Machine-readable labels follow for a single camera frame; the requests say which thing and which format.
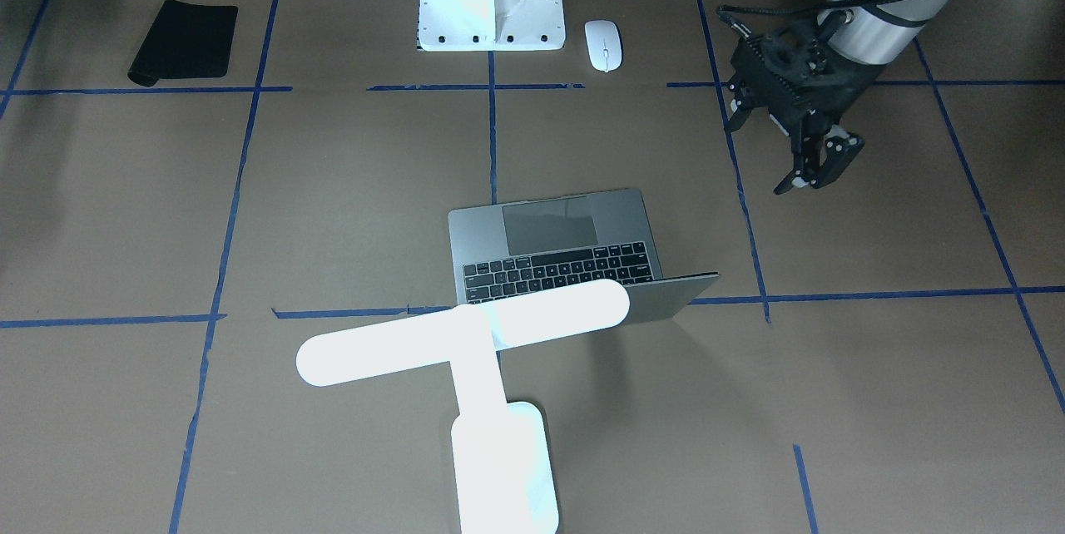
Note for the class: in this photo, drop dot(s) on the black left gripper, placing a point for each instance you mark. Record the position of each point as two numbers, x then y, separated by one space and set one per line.
842 91

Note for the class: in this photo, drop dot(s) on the white computer mouse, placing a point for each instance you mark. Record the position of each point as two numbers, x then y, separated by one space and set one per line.
604 45

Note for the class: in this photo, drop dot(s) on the black mouse pad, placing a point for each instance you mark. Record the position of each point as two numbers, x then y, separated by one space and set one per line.
185 41

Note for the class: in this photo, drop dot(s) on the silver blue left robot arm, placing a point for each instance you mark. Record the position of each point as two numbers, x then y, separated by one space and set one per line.
868 31

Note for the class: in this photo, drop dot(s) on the grey open laptop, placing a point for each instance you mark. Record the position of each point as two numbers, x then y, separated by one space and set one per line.
503 251

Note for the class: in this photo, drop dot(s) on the white desk lamp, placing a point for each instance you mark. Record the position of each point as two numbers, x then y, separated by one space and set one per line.
504 480

